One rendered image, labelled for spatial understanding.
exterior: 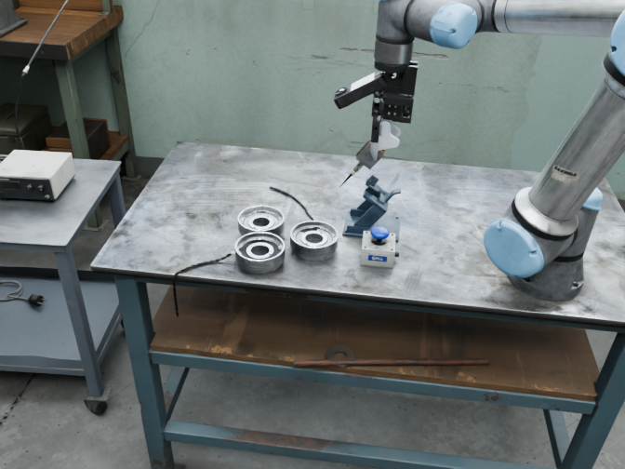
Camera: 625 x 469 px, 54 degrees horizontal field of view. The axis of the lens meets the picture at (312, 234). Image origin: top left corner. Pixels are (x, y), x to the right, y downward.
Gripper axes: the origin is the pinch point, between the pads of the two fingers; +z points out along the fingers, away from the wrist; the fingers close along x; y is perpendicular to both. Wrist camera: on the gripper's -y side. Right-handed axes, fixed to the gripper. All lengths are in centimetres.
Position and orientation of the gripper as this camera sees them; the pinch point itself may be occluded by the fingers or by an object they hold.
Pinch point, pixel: (373, 151)
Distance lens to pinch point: 135.2
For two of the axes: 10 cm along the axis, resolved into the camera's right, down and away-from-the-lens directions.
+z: -0.3, 8.2, 5.6
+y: 9.9, 1.2, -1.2
